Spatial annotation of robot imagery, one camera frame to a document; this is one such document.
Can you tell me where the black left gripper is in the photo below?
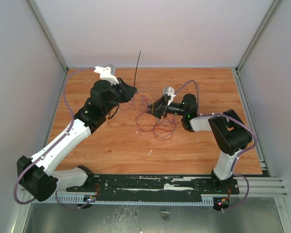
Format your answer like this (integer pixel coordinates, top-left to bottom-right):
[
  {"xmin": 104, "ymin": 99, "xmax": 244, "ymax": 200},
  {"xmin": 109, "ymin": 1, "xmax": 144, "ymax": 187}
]
[{"xmin": 103, "ymin": 77, "xmax": 137, "ymax": 114}]

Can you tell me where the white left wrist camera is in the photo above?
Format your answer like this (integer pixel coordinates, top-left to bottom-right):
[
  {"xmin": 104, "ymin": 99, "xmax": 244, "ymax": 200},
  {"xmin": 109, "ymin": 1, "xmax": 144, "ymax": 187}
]
[{"xmin": 94, "ymin": 64, "xmax": 119, "ymax": 85}]

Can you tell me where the yellow wire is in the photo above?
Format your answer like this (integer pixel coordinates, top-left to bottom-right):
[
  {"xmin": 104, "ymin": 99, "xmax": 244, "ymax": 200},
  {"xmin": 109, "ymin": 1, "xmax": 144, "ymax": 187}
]
[{"xmin": 133, "ymin": 93, "xmax": 156, "ymax": 133}]

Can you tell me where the grey slotted cable duct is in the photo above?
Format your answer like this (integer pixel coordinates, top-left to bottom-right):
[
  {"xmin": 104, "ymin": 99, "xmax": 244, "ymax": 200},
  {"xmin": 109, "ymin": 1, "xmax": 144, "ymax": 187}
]
[{"xmin": 44, "ymin": 192, "xmax": 214, "ymax": 207}]

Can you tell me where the purple wire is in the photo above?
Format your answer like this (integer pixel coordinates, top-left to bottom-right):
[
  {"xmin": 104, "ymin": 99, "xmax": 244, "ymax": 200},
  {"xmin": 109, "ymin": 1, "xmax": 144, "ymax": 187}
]
[{"xmin": 118, "ymin": 92, "xmax": 180, "ymax": 141}]

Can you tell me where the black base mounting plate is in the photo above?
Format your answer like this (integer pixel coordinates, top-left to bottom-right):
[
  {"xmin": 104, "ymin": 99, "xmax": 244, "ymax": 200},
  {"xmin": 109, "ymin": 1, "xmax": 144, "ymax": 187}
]
[{"xmin": 66, "ymin": 175, "xmax": 240, "ymax": 197}]

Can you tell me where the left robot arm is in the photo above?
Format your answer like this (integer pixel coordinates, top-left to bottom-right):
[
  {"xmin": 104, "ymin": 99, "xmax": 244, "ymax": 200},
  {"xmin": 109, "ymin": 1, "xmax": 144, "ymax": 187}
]
[{"xmin": 16, "ymin": 78, "xmax": 137, "ymax": 201}]

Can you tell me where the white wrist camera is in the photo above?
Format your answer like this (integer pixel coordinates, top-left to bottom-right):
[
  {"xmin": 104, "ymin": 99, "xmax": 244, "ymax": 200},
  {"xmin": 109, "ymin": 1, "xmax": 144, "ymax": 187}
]
[
  {"xmin": 162, "ymin": 86, "xmax": 176, "ymax": 106},
  {"xmin": 94, "ymin": 64, "xmax": 119, "ymax": 85}
]

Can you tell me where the black zip tie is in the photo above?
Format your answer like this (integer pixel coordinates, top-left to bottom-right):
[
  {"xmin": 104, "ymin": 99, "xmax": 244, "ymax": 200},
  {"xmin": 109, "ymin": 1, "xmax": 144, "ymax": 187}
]
[{"xmin": 133, "ymin": 50, "xmax": 142, "ymax": 87}]

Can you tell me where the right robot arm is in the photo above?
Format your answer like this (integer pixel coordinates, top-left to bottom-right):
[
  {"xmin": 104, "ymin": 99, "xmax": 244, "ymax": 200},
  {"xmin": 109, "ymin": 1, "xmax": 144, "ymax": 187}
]
[{"xmin": 147, "ymin": 94, "xmax": 257, "ymax": 193}]

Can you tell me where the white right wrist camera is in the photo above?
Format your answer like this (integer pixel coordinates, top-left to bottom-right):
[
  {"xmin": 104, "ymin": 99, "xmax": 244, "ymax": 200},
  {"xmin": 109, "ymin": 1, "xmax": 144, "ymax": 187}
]
[{"xmin": 162, "ymin": 86, "xmax": 176, "ymax": 106}]

